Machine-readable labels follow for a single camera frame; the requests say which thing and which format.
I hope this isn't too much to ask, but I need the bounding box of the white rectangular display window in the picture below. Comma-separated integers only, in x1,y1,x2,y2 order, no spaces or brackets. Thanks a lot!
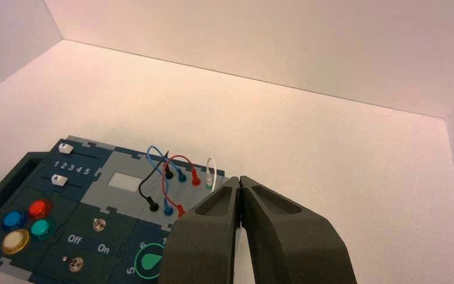
108,173,144,193

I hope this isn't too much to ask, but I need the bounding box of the blue banana plug cable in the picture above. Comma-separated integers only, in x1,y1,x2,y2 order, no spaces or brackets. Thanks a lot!
146,146,188,217

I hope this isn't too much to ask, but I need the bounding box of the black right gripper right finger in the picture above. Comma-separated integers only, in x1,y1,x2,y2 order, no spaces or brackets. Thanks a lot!
240,175,358,284

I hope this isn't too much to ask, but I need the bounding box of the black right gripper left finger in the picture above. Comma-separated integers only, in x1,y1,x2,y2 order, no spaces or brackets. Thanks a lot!
158,176,241,284

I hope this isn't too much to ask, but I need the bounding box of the green rotary dial knob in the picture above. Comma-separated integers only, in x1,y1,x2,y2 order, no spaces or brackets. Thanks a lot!
134,243,169,280

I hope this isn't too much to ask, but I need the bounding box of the dark teal control panel board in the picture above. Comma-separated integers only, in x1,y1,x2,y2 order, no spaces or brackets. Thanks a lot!
0,135,230,284

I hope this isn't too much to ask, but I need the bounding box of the black banana plug cable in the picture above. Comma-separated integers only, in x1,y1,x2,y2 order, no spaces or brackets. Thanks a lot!
138,150,174,213

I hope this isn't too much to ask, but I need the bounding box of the green round push button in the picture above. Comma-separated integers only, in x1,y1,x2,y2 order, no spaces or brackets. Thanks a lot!
30,218,57,241

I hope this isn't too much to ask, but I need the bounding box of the red banana plug cable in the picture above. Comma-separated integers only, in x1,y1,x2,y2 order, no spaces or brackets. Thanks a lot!
162,155,202,218

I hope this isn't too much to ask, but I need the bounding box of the yellow round push button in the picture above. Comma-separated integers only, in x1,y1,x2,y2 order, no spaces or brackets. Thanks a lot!
1,229,30,256

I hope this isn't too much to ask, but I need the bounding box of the metal toggle switch beside LED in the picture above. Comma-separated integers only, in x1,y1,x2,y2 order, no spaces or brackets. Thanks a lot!
69,256,85,273

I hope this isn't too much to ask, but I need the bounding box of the white banana plug cable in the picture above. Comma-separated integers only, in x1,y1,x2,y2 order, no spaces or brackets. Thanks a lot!
205,156,217,192

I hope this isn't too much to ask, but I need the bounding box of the blue round push button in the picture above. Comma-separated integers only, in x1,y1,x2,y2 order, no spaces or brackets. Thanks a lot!
1,210,27,232

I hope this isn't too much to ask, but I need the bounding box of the red round push button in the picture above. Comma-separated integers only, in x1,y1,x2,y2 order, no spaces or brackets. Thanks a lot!
28,199,53,220

